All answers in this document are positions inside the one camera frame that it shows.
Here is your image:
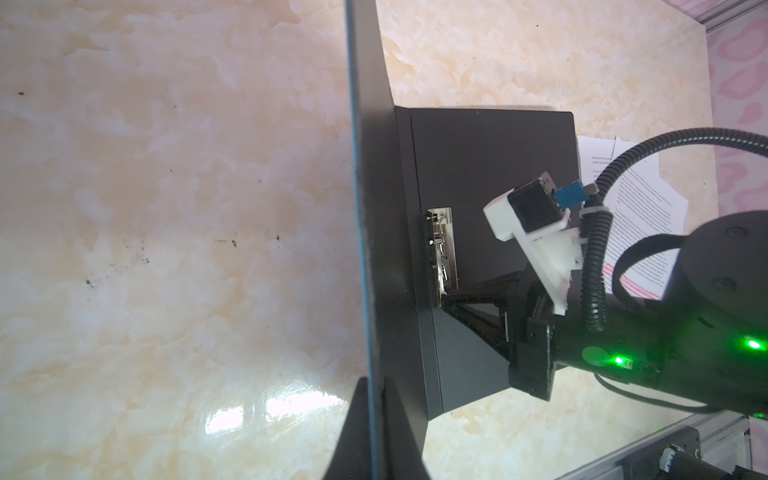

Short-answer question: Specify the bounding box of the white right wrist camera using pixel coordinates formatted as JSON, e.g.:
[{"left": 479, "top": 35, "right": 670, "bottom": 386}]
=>
[{"left": 483, "top": 172, "right": 583, "bottom": 316}]

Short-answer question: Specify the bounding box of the silver folder clip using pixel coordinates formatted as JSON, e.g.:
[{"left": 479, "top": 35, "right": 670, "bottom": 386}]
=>
[{"left": 426, "top": 207, "right": 458, "bottom": 308}]

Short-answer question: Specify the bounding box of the blue folder with black inside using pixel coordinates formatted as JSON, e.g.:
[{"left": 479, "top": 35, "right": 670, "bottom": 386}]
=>
[{"left": 327, "top": 1, "right": 577, "bottom": 479}]

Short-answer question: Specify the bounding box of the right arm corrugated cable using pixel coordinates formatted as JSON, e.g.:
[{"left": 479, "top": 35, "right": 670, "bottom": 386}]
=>
[{"left": 579, "top": 127, "right": 768, "bottom": 334}]

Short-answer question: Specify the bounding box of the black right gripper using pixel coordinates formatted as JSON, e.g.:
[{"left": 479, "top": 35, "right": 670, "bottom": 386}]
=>
[{"left": 440, "top": 269, "right": 556, "bottom": 401}]

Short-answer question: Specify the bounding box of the aluminium corner post right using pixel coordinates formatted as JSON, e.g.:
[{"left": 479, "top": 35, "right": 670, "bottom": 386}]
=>
[{"left": 695, "top": 0, "right": 767, "bottom": 34}]

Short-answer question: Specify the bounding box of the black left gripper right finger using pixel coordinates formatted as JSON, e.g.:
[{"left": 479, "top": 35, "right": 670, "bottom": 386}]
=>
[{"left": 382, "top": 377, "right": 430, "bottom": 480}]

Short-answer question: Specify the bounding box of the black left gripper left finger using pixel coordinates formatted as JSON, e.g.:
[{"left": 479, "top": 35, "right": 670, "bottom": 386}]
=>
[{"left": 324, "top": 377, "right": 372, "bottom": 480}]

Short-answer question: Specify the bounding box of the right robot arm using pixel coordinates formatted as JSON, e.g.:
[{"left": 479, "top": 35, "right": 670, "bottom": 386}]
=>
[{"left": 442, "top": 210, "right": 767, "bottom": 417}]

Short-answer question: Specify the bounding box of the printed paper sheet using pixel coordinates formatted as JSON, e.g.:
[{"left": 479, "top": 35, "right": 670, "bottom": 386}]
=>
[
  {"left": 603, "top": 153, "right": 688, "bottom": 300},
  {"left": 577, "top": 136, "right": 636, "bottom": 185}
]

